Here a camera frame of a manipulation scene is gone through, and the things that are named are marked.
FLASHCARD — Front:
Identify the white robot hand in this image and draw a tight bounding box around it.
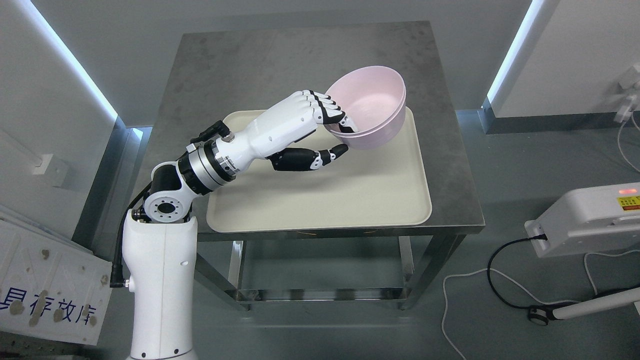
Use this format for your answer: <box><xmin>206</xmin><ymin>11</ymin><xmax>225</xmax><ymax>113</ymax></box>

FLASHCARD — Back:
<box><xmin>231</xmin><ymin>89</ymin><xmax>358</xmax><ymax>173</ymax></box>

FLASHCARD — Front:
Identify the pink bowl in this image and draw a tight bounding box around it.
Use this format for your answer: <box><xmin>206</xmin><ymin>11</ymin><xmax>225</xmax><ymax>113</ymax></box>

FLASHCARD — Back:
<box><xmin>326</xmin><ymin>65</ymin><xmax>407</xmax><ymax>138</ymax></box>
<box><xmin>326</xmin><ymin>96</ymin><xmax>406</xmax><ymax>150</ymax></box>

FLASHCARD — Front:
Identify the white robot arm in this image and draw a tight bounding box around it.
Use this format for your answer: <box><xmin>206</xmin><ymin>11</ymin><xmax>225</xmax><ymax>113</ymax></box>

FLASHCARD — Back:
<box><xmin>120</xmin><ymin>89</ymin><xmax>358</xmax><ymax>360</ymax></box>

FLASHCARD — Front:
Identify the cream plastic tray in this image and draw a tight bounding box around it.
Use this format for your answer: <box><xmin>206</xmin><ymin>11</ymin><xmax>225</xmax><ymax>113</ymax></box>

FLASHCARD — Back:
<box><xmin>206</xmin><ymin>108</ymin><xmax>433</xmax><ymax>234</ymax></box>

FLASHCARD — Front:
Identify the stainless steel table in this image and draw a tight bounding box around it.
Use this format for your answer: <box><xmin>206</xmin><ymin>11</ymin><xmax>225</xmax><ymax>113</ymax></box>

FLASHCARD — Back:
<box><xmin>136</xmin><ymin>21</ymin><xmax>485</xmax><ymax>311</ymax></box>

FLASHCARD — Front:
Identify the white machine with warning label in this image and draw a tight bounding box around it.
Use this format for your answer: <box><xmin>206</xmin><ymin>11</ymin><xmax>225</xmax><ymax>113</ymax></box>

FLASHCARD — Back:
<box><xmin>524</xmin><ymin>182</ymin><xmax>640</xmax><ymax>258</ymax></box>

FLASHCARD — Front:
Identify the white wheeled base leg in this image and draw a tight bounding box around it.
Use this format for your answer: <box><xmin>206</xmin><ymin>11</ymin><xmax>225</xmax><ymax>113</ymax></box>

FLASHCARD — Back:
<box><xmin>526</xmin><ymin>287</ymin><xmax>640</xmax><ymax>326</ymax></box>

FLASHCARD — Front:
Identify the white signboard with blue characters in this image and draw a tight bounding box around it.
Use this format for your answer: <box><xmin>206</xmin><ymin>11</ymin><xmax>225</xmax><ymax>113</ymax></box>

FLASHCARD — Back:
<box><xmin>0</xmin><ymin>211</ymin><xmax>112</xmax><ymax>346</ymax></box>

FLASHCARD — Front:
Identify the black power cable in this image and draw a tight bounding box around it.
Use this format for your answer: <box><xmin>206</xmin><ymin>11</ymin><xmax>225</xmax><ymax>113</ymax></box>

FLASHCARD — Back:
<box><xmin>486</xmin><ymin>235</ymin><xmax>581</xmax><ymax>311</ymax></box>

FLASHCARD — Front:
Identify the white wall socket box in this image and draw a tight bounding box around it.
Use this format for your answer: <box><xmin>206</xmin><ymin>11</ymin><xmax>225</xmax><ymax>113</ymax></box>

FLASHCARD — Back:
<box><xmin>32</xmin><ymin>153</ymin><xmax>70</xmax><ymax>188</ymax></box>

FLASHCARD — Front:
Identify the white cable on floor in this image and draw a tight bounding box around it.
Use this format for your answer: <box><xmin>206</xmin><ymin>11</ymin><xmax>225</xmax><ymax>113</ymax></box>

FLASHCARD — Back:
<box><xmin>440</xmin><ymin>250</ymin><xmax>640</xmax><ymax>360</ymax></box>

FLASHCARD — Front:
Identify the white wall plug adapter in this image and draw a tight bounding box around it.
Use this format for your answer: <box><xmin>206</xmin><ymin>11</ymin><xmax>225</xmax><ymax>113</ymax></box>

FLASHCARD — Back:
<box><xmin>614</xmin><ymin>62</ymin><xmax>640</xmax><ymax>125</ymax></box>

